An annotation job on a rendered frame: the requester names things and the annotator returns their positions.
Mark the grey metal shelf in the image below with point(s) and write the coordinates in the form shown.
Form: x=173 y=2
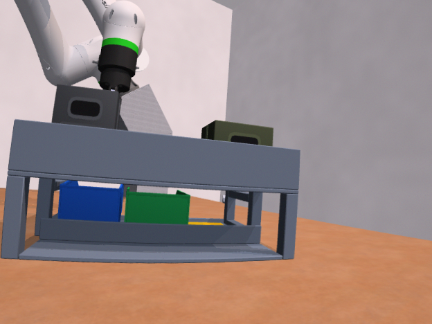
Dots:
x=51 y=151

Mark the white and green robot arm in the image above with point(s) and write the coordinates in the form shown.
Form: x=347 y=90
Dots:
x=121 y=24

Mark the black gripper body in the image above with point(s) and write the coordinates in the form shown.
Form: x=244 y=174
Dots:
x=115 y=80

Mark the green bin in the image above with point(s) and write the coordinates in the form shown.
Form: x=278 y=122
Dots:
x=157 y=208

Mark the blue bin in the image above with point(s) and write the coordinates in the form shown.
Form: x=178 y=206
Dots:
x=89 y=203

